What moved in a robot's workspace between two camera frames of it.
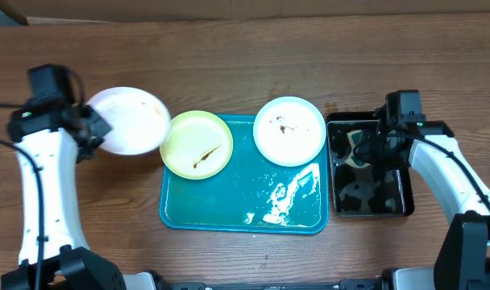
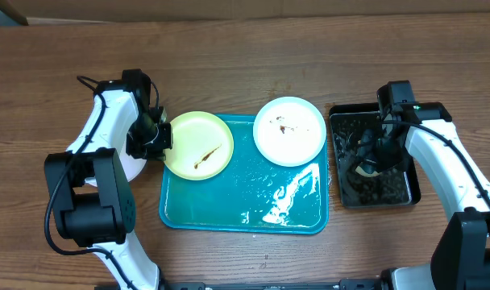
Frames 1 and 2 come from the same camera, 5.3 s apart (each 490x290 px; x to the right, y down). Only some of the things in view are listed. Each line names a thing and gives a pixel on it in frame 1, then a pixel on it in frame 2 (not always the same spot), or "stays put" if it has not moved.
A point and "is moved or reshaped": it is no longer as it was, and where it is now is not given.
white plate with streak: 139,118 is moved or reshaped
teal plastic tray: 250,194 stays put
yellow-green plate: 196,145 stays put
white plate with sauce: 289,131 stays put
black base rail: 372,283 stays put
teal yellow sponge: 355,137 -> 367,170
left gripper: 103,126 -> 156,153
